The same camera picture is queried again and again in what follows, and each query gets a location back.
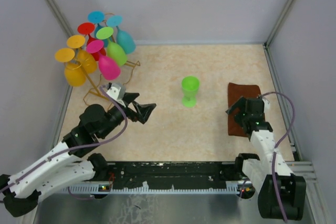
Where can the green wine glass front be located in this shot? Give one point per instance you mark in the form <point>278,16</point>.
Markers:
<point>190,87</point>

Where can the green wine glass rear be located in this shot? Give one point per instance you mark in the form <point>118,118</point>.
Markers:
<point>114,50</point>

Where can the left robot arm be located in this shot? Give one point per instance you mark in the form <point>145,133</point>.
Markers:
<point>72,160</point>

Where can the pink wine glass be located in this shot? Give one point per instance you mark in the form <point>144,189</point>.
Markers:
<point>107,66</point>

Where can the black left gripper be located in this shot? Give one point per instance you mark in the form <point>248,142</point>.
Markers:
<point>144,109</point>

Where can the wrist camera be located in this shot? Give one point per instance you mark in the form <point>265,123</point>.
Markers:
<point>114,92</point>
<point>266,103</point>

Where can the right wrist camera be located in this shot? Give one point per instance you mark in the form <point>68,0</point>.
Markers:
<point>266,103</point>

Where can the orange wine glass rear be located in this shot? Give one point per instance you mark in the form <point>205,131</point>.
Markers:
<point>87,60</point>

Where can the teal wine glass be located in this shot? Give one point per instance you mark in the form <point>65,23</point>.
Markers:
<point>123,38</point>
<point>95,17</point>

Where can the teal wine glass rear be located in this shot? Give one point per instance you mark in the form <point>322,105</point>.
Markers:
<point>95,17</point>

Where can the green wine glass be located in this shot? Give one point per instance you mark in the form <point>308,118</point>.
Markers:
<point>114,50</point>
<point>190,87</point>

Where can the gold wire glass rack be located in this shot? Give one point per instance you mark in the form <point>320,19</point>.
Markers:
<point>130,64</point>

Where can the teal wine glass front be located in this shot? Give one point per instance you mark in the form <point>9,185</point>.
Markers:
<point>123,38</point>

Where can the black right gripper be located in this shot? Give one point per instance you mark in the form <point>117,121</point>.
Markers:
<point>241,103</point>

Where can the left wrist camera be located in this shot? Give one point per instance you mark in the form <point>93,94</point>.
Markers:
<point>114,92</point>

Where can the orange wine glass front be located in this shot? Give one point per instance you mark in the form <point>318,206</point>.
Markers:
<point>72,71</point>

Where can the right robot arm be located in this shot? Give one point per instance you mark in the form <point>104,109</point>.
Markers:
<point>281,193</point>

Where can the orange wine glass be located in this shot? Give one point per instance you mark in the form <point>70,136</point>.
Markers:
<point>72,71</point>
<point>87,60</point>

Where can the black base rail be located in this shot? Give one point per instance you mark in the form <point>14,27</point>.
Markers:
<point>168,175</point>

